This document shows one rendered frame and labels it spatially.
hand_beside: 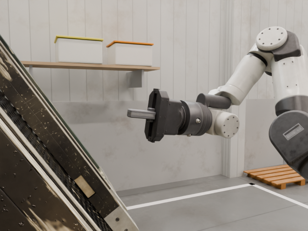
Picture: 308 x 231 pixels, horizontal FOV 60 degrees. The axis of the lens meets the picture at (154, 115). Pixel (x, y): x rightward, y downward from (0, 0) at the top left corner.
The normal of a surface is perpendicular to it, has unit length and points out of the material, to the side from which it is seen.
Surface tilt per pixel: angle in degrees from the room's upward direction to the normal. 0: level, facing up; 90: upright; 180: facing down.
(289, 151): 61
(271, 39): 57
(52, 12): 90
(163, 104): 94
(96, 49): 90
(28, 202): 90
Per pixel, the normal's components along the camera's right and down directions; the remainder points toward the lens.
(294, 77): -0.48, -0.49
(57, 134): 0.33, 0.08
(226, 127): 0.50, 0.22
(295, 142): -0.69, -0.44
